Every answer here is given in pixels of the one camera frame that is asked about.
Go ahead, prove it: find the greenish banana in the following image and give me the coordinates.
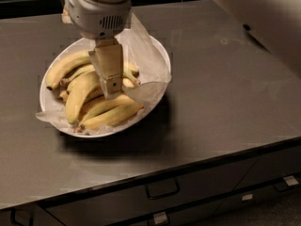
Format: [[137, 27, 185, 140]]
[[60, 62, 139, 87], [78, 94, 134, 122]]

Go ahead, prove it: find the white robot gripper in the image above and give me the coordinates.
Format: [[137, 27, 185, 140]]
[[61, 0, 132, 99]]

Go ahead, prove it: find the top left banana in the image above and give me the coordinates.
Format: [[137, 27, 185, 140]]
[[45, 50, 90, 90]]

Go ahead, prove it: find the dark drawer with handle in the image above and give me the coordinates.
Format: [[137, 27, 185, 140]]
[[43, 157, 257, 226]]

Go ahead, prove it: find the bottom yellow banana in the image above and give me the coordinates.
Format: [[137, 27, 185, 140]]
[[74, 102, 144, 133]]

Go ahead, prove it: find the short hidden banana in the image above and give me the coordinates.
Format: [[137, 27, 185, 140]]
[[58, 77, 135, 103]]

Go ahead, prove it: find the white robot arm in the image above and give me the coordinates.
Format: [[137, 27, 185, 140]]
[[65, 0, 301, 99]]

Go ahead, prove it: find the large front yellow banana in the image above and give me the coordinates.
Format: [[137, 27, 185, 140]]
[[65, 72, 99, 124]]

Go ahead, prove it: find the left dark drawer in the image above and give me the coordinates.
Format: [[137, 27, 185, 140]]
[[0, 204, 65, 226]]

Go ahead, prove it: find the white oval bowl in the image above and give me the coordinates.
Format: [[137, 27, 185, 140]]
[[40, 29, 171, 138]]

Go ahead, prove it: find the right dark drawer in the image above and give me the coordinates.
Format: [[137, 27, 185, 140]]
[[236, 146, 301, 189]]

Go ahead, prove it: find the white paper liner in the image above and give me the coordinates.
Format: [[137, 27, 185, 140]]
[[36, 16, 171, 137]]

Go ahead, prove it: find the greenish middle banana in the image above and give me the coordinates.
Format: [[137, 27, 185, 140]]
[[60, 62, 139, 87]]

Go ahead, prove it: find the lower greenish banana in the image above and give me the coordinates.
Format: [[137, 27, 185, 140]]
[[78, 94, 134, 122]]

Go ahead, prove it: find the lower dark drawer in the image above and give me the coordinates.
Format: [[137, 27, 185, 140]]
[[122, 173, 301, 226]]

